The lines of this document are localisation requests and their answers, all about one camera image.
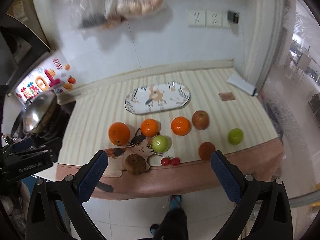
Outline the green apple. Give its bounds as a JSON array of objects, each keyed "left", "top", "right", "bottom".
[
  {"left": 228, "top": 128, "right": 244, "bottom": 145},
  {"left": 151, "top": 135, "right": 169, "bottom": 153}
]

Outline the dark orange tangerine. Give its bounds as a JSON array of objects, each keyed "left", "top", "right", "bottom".
[{"left": 198, "top": 142, "right": 216, "bottom": 160}]

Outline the large orange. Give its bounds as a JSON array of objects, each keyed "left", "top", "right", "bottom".
[{"left": 108, "top": 122, "right": 130, "bottom": 146}]

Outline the dark brown red apple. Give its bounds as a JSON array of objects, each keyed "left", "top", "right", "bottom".
[{"left": 125, "top": 154, "right": 146, "bottom": 176}]

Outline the red cherry tomato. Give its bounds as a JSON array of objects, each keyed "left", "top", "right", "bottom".
[
  {"left": 161, "top": 157, "right": 170, "bottom": 166},
  {"left": 170, "top": 157, "right": 181, "bottom": 166}
]

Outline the small mandarin orange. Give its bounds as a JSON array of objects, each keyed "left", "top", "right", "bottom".
[{"left": 140, "top": 119, "right": 159, "bottom": 137}]

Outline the black induction cooktop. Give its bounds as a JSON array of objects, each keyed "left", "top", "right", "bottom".
[{"left": 47, "top": 101, "right": 76, "bottom": 140}]

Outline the steel wok lid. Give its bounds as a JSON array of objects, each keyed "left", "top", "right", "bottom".
[{"left": 22, "top": 90, "right": 57, "bottom": 134}]

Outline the black trouser leg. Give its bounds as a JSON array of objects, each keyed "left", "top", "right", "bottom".
[{"left": 153, "top": 208, "right": 189, "bottom": 240}]

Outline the blue shoe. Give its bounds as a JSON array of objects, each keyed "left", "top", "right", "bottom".
[{"left": 169, "top": 195, "right": 182, "bottom": 210}]

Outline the black range hood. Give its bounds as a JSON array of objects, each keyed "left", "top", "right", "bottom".
[{"left": 1, "top": 0, "right": 51, "bottom": 91}]

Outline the striped cat table mat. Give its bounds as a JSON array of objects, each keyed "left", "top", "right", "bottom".
[{"left": 56, "top": 68, "right": 284, "bottom": 200}]

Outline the oval floral ceramic plate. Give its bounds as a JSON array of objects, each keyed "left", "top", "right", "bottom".
[{"left": 124, "top": 81, "right": 191, "bottom": 115}]

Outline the clear bag with dark item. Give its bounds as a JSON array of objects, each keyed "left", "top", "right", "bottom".
[{"left": 70, "top": 0, "right": 107, "bottom": 29}]

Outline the clear bag of eggs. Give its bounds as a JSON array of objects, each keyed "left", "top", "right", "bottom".
[{"left": 104, "top": 0, "right": 165, "bottom": 19}]

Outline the black charger plug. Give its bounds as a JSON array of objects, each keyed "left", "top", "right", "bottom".
[{"left": 227, "top": 10, "right": 240, "bottom": 24}]

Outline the colourful wall sticker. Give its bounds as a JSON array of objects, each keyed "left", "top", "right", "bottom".
[{"left": 14, "top": 56, "right": 77, "bottom": 104}]

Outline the white wall socket middle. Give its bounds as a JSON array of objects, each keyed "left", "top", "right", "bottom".
[{"left": 206, "top": 10, "right": 222, "bottom": 28}]

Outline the white wall socket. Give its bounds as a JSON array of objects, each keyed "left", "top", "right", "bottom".
[
  {"left": 187, "top": 10, "right": 206, "bottom": 28},
  {"left": 206, "top": 10, "right": 222, "bottom": 28}
]

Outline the white wall socket left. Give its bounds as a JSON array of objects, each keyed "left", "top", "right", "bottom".
[{"left": 187, "top": 10, "right": 206, "bottom": 28}]

